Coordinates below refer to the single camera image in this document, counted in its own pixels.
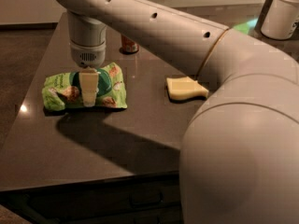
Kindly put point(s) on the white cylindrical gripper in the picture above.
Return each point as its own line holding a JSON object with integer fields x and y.
{"x": 87, "y": 55}

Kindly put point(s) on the green rice chip bag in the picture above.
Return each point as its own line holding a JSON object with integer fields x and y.
{"x": 63, "y": 91}

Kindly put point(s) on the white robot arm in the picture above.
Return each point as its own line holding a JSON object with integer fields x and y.
{"x": 239, "y": 158}

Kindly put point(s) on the orange soda can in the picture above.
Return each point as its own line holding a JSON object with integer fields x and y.
{"x": 129, "y": 46}

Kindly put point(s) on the yellow sponge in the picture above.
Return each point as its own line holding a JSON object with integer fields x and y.
{"x": 184, "y": 88}

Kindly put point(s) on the dark cabinet drawers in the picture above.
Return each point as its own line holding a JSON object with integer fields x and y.
{"x": 97, "y": 202}

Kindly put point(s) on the white cylindrical container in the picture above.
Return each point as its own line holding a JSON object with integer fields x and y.
{"x": 281, "y": 20}

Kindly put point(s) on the black drawer handle left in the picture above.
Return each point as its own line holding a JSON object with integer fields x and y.
{"x": 145, "y": 198}

